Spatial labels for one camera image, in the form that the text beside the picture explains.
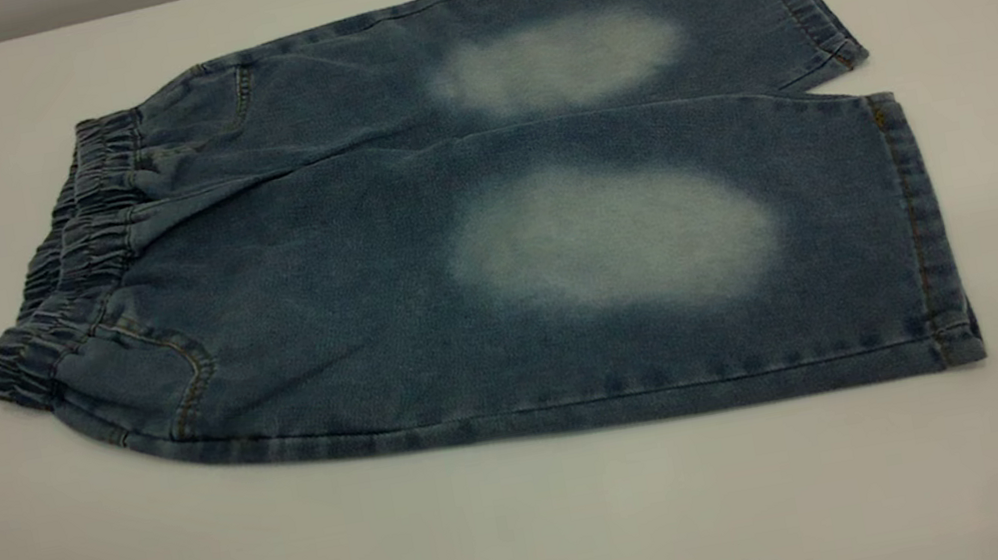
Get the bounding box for blue denim pants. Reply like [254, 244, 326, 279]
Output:
[0, 0, 991, 529]

